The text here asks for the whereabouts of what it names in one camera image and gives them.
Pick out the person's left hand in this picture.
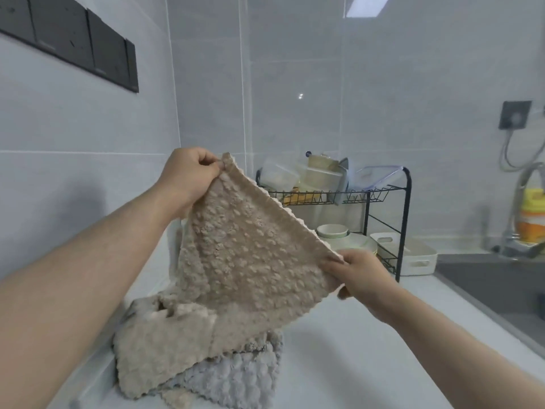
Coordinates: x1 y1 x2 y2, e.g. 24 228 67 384
155 147 227 220

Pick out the person's right hand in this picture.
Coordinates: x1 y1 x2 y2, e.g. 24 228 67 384
319 249 409 324

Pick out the beige checked towel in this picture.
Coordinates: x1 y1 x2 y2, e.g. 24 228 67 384
170 153 346 358

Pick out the pile of fluffy cloths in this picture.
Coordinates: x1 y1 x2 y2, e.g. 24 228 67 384
112 289 284 409

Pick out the person's right forearm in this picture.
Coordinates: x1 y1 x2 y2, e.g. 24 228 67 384
379 289 545 409

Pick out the person's left forearm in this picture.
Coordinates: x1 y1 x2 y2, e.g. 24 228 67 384
0 187 188 409

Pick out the small white bowl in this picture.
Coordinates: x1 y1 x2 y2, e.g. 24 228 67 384
317 233 351 248
316 224 350 240

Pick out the white plastic basket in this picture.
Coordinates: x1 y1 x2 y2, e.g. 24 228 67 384
369 232 438 277

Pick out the clear plastic food container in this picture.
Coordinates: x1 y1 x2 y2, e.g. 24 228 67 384
260 157 301 190

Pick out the grey plastic lid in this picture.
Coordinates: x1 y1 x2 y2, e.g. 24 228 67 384
336 157 351 205

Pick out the blue rimmed container lid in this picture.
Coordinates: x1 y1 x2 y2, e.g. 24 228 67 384
353 165 404 190

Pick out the yellow dish cloth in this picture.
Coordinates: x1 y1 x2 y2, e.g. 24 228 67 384
280 189 322 206

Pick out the large clear food container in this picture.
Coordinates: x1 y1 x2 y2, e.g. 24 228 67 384
297 164 346 192

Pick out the grey kitchen sink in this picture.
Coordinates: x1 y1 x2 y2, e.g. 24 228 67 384
434 253 545 358

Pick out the tan lid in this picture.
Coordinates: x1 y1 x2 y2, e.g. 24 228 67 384
306 153 341 171

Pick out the chrome faucet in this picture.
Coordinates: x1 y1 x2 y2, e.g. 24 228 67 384
492 162 545 260

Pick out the yellow detergent bottle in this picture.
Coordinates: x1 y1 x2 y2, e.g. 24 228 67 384
515 187 545 245

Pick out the black wire dish rack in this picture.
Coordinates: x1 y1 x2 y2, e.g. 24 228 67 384
255 165 413 282

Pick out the narrow black switch panel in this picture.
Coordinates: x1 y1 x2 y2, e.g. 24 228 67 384
124 37 140 93

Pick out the grey power cable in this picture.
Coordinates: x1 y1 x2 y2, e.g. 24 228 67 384
498 128 545 173

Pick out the black wall socket with plug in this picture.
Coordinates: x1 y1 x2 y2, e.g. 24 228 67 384
498 101 533 131

